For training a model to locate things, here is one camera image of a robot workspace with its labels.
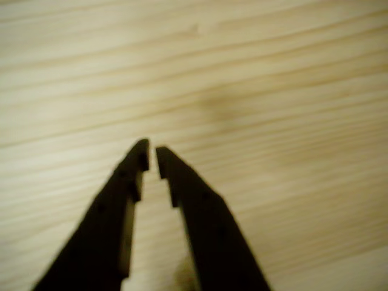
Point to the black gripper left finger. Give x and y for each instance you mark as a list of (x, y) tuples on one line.
[(100, 236)]

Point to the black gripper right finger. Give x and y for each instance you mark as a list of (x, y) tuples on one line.
[(212, 236)]

